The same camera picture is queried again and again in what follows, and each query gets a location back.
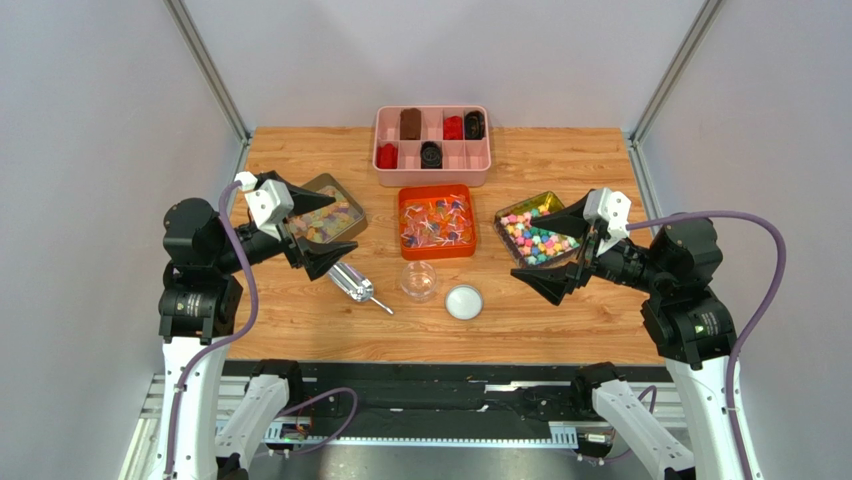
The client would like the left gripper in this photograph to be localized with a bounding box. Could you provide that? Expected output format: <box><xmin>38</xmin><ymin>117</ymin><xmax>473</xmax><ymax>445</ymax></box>
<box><xmin>213</xmin><ymin>170</ymin><xmax>357</xmax><ymax>277</ymax></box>

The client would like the green tin of star candies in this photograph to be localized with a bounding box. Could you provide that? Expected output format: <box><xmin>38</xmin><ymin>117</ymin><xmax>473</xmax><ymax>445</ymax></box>
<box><xmin>493</xmin><ymin>191</ymin><xmax>580</xmax><ymax>268</ymax></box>

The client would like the bronze tin of gummy candies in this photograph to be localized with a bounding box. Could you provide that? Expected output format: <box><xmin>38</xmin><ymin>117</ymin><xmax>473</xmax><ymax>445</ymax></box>
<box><xmin>288</xmin><ymin>173</ymin><xmax>368</xmax><ymax>243</ymax></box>

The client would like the silver metal scoop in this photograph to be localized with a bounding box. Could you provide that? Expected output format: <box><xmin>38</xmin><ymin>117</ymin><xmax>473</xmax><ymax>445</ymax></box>
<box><xmin>327</xmin><ymin>261</ymin><xmax>394</xmax><ymax>315</ymax></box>

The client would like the orange tray of lollipops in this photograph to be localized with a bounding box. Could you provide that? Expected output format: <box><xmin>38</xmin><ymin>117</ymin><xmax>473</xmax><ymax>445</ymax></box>
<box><xmin>397</xmin><ymin>184</ymin><xmax>478</xmax><ymax>261</ymax></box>

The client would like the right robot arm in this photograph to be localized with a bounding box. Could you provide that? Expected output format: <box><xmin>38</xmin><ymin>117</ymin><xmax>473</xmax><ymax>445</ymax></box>
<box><xmin>513</xmin><ymin>188</ymin><xmax>761</xmax><ymax>479</ymax></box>

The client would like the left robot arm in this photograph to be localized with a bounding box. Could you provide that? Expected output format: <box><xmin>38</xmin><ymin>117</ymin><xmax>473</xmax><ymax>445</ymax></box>
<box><xmin>151</xmin><ymin>172</ymin><xmax>356</xmax><ymax>479</ymax></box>

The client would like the red candy lower compartment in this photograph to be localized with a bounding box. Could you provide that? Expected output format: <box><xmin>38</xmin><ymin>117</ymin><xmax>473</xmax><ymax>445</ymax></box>
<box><xmin>375</xmin><ymin>142</ymin><xmax>399</xmax><ymax>170</ymax></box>

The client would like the white jar lid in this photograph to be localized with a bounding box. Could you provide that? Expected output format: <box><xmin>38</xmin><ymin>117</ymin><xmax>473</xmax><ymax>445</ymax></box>
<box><xmin>444</xmin><ymin>285</ymin><xmax>484</xmax><ymax>321</ymax></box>

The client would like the clear glass jar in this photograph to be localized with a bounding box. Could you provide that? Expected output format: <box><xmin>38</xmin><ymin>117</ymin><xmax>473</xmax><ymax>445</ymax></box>
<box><xmin>400</xmin><ymin>261</ymin><xmax>438</xmax><ymax>302</ymax></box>

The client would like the black candy lower compartment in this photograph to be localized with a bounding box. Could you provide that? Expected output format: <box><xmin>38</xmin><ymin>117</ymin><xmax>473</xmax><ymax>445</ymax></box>
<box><xmin>420</xmin><ymin>141</ymin><xmax>443</xmax><ymax>170</ymax></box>

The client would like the black candy compartment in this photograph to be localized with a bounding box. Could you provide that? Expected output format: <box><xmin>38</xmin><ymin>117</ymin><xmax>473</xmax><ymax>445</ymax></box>
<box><xmin>420</xmin><ymin>141</ymin><xmax>443</xmax><ymax>170</ymax></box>
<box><xmin>463</xmin><ymin>110</ymin><xmax>487</xmax><ymax>140</ymax></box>

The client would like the pink divided organizer box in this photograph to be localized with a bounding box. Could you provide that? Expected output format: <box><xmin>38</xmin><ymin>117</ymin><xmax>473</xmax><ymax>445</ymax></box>
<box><xmin>371</xmin><ymin>105</ymin><xmax>492</xmax><ymax>187</ymax></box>

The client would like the black candy upper compartment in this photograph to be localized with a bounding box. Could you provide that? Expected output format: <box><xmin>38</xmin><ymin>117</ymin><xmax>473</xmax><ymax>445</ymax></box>
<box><xmin>463</xmin><ymin>110</ymin><xmax>487</xmax><ymax>140</ymax></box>

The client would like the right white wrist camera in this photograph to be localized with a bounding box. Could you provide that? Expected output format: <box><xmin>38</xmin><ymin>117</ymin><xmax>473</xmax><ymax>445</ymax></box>
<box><xmin>583</xmin><ymin>187</ymin><xmax>632</xmax><ymax>257</ymax></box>

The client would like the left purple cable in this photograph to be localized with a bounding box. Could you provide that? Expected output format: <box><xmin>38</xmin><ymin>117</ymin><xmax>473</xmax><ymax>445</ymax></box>
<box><xmin>163</xmin><ymin>179</ymin><xmax>360</xmax><ymax>477</ymax></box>

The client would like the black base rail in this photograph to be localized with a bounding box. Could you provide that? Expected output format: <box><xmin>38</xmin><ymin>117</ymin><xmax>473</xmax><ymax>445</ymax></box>
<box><xmin>219</xmin><ymin>359</ymin><xmax>667</xmax><ymax>441</ymax></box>

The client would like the left aluminium frame post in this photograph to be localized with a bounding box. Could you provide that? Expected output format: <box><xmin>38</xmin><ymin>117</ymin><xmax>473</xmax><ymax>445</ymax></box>
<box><xmin>163</xmin><ymin>0</ymin><xmax>252</xmax><ymax>145</ymax></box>

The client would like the aluminium frame post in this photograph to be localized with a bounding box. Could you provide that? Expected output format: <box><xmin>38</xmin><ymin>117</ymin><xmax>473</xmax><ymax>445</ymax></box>
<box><xmin>630</xmin><ymin>0</ymin><xmax>726</xmax><ymax>145</ymax></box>
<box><xmin>163</xmin><ymin>0</ymin><xmax>252</xmax><ymax>145</ymax></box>

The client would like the right aluminium frame post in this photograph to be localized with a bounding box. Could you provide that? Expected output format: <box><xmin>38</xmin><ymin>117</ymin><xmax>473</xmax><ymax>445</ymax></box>
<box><xmin>630</xmin><ymin>0</ymin><xmax>726</xmax><ymax>145</ymax></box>

